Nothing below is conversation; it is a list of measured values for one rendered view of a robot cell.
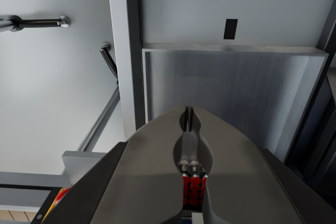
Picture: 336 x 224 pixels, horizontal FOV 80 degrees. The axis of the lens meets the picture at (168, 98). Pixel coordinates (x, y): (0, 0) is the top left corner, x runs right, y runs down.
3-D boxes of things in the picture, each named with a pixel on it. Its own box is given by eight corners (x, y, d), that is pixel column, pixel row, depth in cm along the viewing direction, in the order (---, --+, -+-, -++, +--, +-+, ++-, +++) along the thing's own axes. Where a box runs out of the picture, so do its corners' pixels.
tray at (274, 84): (261, 191, 47) (267, 205, 44) (151, 185, 48) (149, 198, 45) (314, 47, 31) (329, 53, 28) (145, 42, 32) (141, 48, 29)
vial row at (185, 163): (250, 170, 44) (257, 188, 40) (168, 165, 45) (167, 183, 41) (253, 162, 43) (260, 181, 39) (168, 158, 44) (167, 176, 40)
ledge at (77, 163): (125, 192, 53) (123, 199, 52) (77, 189, 54) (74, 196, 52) (120, 153, 47) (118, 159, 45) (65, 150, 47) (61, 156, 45)
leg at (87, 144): (133, 86, 126) (80, 200, 59) (119, 86, 127) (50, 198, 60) (132, 73, 122) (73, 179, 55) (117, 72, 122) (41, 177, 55)
